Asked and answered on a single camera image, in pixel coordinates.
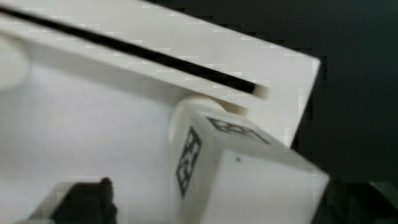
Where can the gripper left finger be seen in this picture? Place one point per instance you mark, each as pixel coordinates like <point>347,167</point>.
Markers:
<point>82,207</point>

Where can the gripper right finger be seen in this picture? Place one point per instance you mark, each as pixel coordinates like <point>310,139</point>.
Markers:
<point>363,203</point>

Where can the white square table top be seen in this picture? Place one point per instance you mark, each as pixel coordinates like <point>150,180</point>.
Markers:
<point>84,120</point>

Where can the white U-shaped fence frame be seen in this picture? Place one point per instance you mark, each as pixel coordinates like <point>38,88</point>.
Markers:
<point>157,42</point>

